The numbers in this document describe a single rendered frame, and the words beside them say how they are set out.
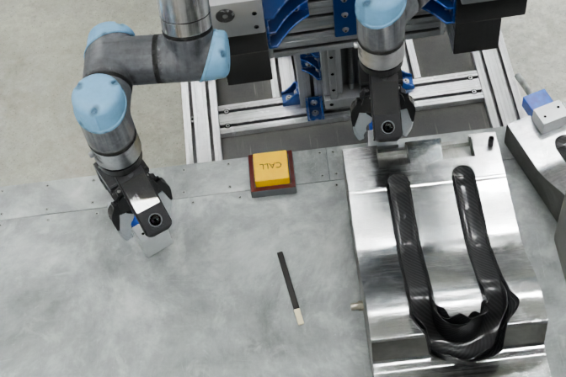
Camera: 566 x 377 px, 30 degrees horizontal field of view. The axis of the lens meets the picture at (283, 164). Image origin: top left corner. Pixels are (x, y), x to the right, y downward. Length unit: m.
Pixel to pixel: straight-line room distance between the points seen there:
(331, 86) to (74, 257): 0.87
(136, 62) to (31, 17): 1.78
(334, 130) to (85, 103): 1.22
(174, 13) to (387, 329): 0.55
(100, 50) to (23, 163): 1.44
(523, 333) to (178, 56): 0.65
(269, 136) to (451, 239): 1.03
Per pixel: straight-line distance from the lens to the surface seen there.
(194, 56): 1.57
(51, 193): 1.94
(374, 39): 1.63
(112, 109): 1.52
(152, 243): 1.80
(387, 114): 1.71
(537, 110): 1.86
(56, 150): 3.01
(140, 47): 1.59
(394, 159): 1.81
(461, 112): 2.69
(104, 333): 1.78
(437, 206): 1.73
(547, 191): 1.82
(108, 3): 3.32
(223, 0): 1.88
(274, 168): 1.84
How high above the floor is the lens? 2.36
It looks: 56 degrees down
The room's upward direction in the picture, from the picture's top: 9 degrees counter-clockwise
